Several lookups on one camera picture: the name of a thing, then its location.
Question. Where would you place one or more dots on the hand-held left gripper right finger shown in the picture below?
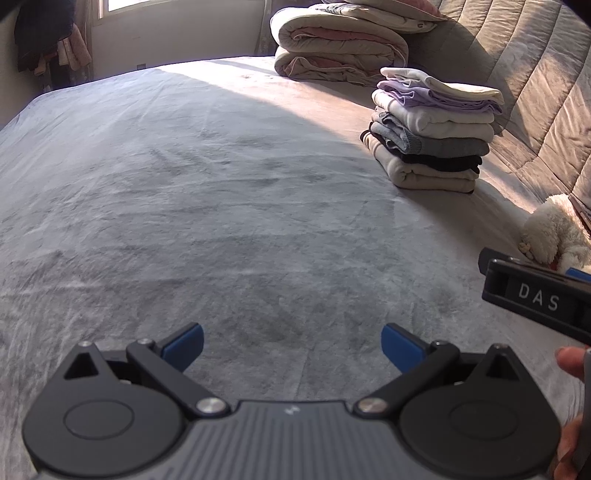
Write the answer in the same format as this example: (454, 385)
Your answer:
(401, 346)

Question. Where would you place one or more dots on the grey bed cover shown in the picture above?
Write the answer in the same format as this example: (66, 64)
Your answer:
(231, 207)

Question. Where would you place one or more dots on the folded beige pink quilt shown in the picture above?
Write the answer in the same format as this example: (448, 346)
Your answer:
(332, 50)

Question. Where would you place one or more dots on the beige pink pillow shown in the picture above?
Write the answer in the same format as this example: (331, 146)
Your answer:
(378, 14)

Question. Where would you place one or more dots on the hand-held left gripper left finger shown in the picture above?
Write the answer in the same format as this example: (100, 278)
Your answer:
(184, 344)

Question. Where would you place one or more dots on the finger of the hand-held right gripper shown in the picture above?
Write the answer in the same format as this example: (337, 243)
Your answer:
(535, 300)
(579, 274)

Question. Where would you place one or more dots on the white plush toy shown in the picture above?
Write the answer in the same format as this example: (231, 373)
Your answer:
(549, 230)

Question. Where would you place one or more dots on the person's right hand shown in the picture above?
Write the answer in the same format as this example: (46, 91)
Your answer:
(570, 362)

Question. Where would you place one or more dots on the folded black garment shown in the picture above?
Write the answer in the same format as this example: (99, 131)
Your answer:
(443, 161)

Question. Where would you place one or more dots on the folded purple garment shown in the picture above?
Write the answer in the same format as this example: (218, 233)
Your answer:
(415, 97)

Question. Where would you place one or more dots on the hanging dark clothes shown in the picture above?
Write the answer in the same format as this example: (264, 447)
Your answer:
(41, 37)

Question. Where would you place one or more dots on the window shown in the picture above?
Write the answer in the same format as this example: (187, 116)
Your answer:
(129, 4)

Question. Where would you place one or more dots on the grey patterned curtain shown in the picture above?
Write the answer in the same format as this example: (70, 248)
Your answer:
(267, 27)

